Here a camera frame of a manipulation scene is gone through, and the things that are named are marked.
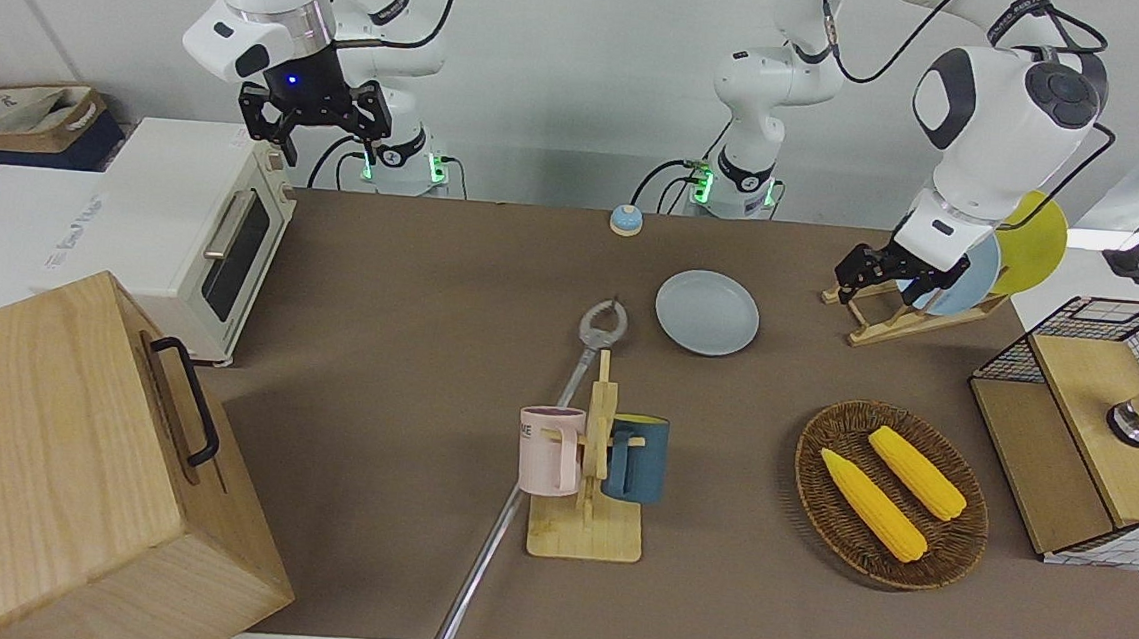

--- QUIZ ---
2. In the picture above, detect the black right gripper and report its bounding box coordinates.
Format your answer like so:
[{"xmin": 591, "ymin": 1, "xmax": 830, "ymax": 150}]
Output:
[{"xmin": 235, "ymin": 39, "xmax": 396, "ymax": 173}]

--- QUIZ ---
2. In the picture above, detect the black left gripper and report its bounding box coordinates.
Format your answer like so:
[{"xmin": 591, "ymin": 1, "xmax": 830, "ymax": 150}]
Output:
[{"xmin": 833, "ymin": 238, "xmax": 972, "ymax": 314}]

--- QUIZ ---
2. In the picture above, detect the gray plate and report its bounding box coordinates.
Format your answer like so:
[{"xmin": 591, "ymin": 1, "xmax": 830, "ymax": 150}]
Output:
[{"xmin": 651, "ymin": 267, "xmax": 764, "ymax": 360}]

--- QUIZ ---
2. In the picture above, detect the wooden plate rack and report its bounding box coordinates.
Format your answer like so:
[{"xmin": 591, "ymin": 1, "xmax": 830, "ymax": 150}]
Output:
[{"xmin": 818, "ymin": 267, "xmax": 1012, "ymax": 358}]

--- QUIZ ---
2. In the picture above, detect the light blue plate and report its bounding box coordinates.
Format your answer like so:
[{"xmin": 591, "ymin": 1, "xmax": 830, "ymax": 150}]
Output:
[{"xmin": 919, "ymin": 227, "xmax": 1005, "ymax": 321}]

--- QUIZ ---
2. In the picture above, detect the yellow plate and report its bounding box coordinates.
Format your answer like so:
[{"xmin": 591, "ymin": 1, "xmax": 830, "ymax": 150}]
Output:
[{"xmin": 989, "ymin": 187, "xmax": 1073, "ymax": 301}]

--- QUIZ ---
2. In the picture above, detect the white toaster oven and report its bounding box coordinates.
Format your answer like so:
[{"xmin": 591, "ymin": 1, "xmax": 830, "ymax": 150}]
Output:
[{"xmin": 26, "ymin": 109, "xmax": 303, "ymax": 373}]

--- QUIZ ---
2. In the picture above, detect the yellow corn cob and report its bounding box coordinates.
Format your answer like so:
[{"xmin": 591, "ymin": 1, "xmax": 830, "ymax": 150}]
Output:
[
  {"xmin": 862, "ymin": 425, "xmax": 974, "ymax": 524},
  {"xmin": 812, "ymin": 447, "xmax": 936, "ymax": 566}
]

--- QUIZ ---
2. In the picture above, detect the brown table mat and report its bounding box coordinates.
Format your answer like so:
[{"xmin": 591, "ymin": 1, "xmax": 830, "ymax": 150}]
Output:
[{"xmin": 205, "ymin": 182, "xmax": 1139, "ymax": 639}]

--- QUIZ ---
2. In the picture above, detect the dark blue crate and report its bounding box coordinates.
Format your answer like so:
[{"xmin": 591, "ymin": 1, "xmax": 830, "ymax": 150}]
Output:
[{"xmin": 0, "ymin": 105, "xmax": 130, "ymax": 201}]

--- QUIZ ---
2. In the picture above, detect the brown wicker basket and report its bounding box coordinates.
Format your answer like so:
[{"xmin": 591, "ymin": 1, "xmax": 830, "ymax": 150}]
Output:
[{"xmin": 787, "ymin": 395, "xmax": 999, "ymax": 597}]

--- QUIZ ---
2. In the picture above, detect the cardboard box with bag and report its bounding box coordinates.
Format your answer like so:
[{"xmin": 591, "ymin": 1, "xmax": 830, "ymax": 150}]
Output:
[{"xmin": 0, "ymin": 79, "xmax": 112, "ymax": 164}]

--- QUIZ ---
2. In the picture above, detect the dark blue mug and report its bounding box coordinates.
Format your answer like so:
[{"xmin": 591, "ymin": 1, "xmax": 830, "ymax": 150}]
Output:
[{"xmin": 602, "ymin": 413, "xmax": 672, "ymax": 508}]

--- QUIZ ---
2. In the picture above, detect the pink mug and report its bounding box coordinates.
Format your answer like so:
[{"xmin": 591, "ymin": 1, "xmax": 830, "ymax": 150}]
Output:
[{"xmin": 514, "ymin": 403, "xmax": 589, "ymax": 500}]

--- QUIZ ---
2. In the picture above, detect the wooden mug holder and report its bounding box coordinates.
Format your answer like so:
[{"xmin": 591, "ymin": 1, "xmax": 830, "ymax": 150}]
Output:
[{"xmin": 525, "ymin": 345, "xmax": 657, "ymax": 565}]

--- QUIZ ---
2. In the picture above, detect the large wooden box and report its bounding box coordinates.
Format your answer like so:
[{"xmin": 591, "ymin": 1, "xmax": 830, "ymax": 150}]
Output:
[{"xmin": 0, "ymin": 263, "xmax": 317, "ymax": 639}]

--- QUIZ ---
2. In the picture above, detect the metal reacher grabber tool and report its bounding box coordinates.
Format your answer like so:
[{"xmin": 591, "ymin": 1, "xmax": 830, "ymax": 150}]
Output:
[{"xmin": 421, "ymin": 288, "xmax": 632, "ymax": 639}]

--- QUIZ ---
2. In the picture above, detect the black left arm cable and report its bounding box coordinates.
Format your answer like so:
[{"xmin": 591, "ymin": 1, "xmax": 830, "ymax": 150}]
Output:
[{"xmin": 803, "ymin": 0, "xmax": 1126, "ymax": 240}]

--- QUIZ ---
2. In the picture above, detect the wire and wood crate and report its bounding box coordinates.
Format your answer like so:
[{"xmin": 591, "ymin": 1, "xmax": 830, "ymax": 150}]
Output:
[{"xmin": 956, "ymin": 287, "xmax": 1139, "ymax": 572}]

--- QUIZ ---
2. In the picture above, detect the black box handle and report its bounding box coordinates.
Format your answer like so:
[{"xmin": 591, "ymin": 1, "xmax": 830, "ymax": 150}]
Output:
[{"xmin": 140, "ymin": 334, "xmax": 228, "ymax": 470}]

